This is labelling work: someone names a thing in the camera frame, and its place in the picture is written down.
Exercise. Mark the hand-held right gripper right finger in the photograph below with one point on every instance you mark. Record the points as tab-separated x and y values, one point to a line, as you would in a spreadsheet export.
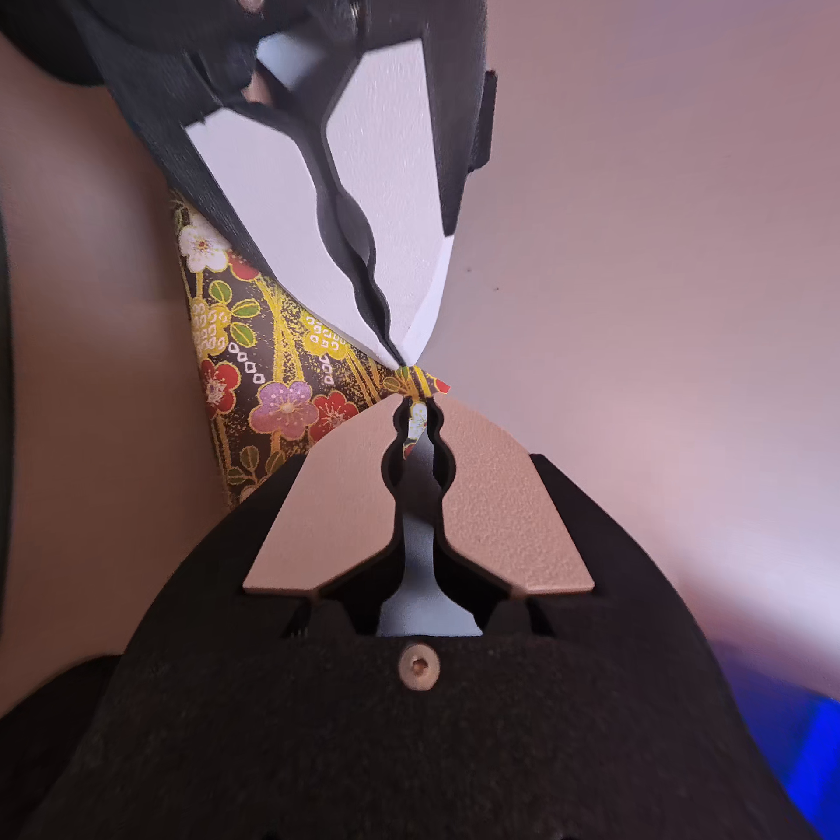
512	519

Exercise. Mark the green backed floral paper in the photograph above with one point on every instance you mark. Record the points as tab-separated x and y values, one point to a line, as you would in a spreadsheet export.
276	381

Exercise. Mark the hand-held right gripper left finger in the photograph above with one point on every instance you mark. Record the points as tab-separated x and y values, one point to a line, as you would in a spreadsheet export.
328	525

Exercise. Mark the blue plastic bin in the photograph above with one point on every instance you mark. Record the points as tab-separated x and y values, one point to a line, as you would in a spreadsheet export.
794	735

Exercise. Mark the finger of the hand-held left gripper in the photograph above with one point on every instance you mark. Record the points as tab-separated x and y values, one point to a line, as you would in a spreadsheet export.
394	158
256	197

